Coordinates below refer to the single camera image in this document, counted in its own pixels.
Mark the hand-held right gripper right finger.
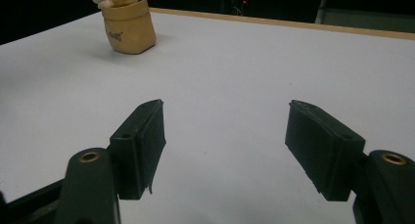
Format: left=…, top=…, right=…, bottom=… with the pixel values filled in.
left=284, top=99, right=367, bottom=202

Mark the white metal desk frame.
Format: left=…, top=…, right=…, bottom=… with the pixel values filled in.
left=313, top=0, right=331, bottom=24

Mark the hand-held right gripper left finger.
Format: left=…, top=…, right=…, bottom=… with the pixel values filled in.
left=109, top=98, right=167, bottom=201

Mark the tan pen holder with figurine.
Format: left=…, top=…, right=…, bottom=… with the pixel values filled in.
left=90, top=0, right=158, bottom=56

